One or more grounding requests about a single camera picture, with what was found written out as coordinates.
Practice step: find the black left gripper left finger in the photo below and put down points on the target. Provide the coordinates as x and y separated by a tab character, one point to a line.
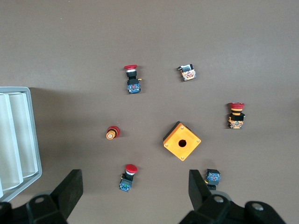
70	186

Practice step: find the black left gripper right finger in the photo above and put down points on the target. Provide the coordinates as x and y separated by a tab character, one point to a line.
198	189

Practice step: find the red pushbutton blue contact block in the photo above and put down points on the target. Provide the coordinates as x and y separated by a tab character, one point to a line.
128	178
213	177

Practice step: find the red yellow emergency button head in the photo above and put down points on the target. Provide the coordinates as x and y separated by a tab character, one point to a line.
112	133

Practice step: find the grey white ribbed tray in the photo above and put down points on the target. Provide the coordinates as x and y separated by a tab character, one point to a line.
16	140

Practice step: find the red emergency stop orange block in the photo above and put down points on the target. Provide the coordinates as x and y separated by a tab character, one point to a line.
236	115

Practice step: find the orange contact block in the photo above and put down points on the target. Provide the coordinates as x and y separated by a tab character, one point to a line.
187	73

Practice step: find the red mushroom pushbutton blue block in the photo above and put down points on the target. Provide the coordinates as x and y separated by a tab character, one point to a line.
133	79

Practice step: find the orange button enclosure box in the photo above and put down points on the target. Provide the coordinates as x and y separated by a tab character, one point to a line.
172	144

